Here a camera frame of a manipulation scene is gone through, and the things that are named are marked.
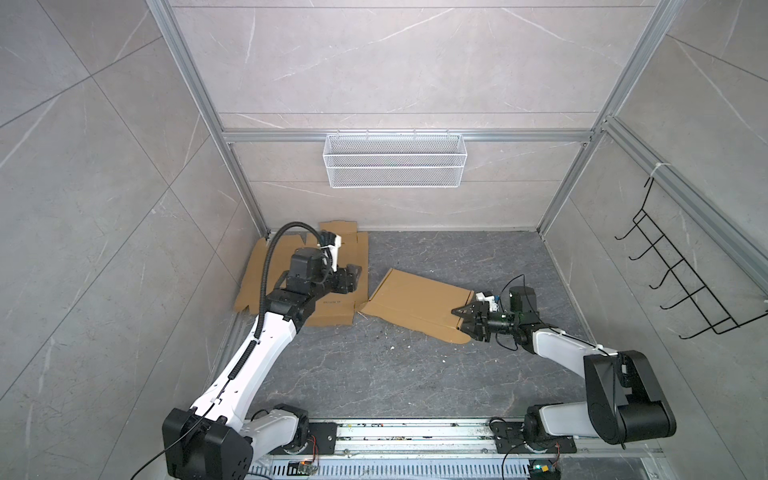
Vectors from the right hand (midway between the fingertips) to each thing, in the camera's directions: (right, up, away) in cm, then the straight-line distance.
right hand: (454, 316), depth 83 cm
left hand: (-29, +16, -6) cm, 33 cm away
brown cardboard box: (-9, +3, +5) cm, 11 cm away
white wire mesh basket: (-17, +50, +17) cm, 55 cm away
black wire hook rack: (+47, +5, -25) cm, 54 cm away
